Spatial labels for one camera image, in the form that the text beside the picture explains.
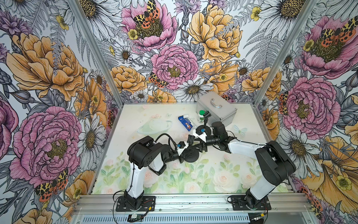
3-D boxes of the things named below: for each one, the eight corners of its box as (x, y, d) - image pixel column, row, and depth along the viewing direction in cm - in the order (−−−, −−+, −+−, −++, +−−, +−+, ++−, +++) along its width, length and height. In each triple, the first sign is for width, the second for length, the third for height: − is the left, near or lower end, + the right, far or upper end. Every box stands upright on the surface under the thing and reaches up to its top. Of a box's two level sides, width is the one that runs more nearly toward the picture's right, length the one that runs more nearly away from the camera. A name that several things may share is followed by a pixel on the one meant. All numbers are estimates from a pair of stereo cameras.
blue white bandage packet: (188, 131, 105) (188, 129, 103) (178, 119, 112) (178, 116, 111) (196, 127, 107) (197, 125, 105) (187, 115, 115) (187, 113, 113)
